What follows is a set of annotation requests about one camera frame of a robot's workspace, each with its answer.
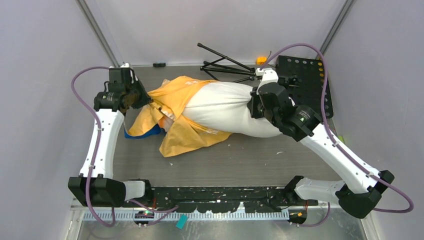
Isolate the yellow printed pillowcase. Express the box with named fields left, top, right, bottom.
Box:
left=127, top=76, right=231, bottom=158

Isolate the white pillow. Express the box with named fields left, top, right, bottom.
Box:
left=158, top=81, right=296, bottom=139

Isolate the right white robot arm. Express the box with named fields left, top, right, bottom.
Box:
left=247, top=82, right=395, bottom=219

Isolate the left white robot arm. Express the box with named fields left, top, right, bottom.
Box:
left=68, top=63, right=154, bottom=208

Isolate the black perforated metal plate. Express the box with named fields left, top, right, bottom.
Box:
left=275, top=55, right=325, bottom=114

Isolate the orange tape roll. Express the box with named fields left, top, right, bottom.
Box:
left=255, top=56, right=268, bottom=65

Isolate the black folded tripod stand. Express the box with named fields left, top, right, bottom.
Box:
left=197, top=42, right=301, bottom=88

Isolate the teal tape piece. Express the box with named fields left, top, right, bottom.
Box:
left=175, top=214, right=189, bottom=230

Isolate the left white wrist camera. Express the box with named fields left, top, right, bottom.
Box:
left=120, top=62, right=138, bottom=84

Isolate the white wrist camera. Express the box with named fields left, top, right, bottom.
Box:
left=120, top=62, right=138, bottom=84
left=255, top=68, right=279, bottom=92

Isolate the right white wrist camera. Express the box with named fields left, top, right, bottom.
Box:
left=255, top=68, right=279, bottom=92

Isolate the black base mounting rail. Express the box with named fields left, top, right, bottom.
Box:
left=135, top=186, right=319, bottom=214

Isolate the white slotted cable duct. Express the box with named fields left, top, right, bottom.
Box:
left=82, top=210, right=291, bottom=222

